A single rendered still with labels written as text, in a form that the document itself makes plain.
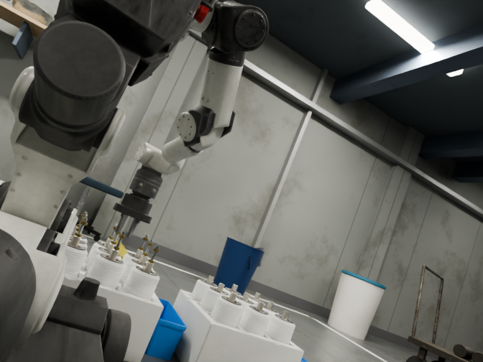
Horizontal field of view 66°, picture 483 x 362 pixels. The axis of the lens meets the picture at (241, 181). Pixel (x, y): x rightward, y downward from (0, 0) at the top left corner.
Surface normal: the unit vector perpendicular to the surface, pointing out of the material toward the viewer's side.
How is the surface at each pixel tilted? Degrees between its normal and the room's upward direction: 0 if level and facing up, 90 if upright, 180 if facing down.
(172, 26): 94
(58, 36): 79
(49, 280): 67
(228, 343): 90
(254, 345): 90
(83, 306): 45
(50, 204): 128
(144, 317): 90
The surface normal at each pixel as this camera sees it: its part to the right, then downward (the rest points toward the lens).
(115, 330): 0.51, -0.74
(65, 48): 0.46, -0.18
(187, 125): -0.68, 0.16
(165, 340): 0.37, 0.04
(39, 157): 0.07, 0.57
